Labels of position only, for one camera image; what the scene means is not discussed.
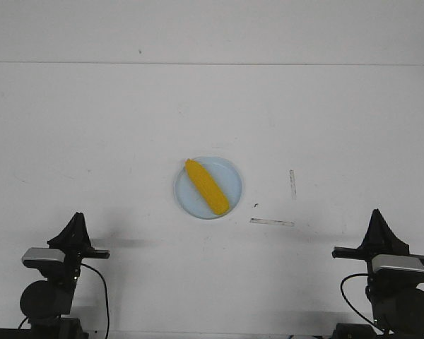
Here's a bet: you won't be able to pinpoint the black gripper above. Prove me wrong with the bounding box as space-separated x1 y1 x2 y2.
38 212 110 286
332 209 424 297

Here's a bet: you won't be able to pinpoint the yellow corn cob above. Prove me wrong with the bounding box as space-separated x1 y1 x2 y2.
184 159 230 215

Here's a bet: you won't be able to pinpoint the light blue round plate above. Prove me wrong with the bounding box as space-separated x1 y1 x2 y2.
173 156 244 220

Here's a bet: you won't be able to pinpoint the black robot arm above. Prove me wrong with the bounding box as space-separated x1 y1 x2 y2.
0 212 110 338
331 209 424 338

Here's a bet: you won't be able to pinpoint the clear horizontal tape strip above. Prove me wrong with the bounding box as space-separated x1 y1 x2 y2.
249 218 295 227

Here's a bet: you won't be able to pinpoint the clear vertical tape strip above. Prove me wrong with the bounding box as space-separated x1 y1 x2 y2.
289 169 297 200

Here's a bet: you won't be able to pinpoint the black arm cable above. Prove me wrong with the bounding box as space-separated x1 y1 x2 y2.
340 274 379 329
79 262 110 336

